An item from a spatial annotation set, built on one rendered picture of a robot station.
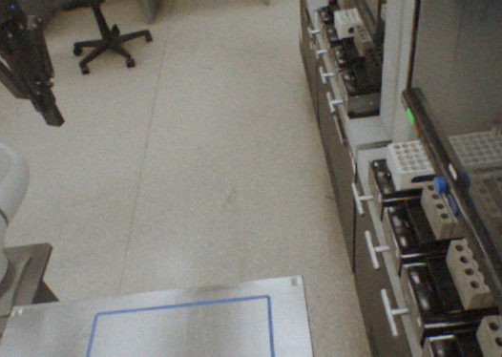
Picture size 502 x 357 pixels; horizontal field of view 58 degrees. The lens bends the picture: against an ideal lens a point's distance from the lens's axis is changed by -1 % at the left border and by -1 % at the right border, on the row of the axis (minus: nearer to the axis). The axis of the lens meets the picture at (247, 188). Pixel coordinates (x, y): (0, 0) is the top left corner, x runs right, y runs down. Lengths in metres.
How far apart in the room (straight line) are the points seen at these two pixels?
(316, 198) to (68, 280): 1.17
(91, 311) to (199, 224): 1.23
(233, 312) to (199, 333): 0.07
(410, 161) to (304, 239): 1.02
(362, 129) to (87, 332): 0.88
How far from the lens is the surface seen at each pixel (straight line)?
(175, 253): 2.08
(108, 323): 0.96
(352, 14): 1.67
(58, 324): 1.01
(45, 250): 1.33
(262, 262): 1.96
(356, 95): 1.37
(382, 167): 1.12
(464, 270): 0.88
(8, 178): 1.28
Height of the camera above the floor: 1.58
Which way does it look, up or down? 45 degrees down
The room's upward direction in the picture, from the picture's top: 12 degrees counter-clockwise
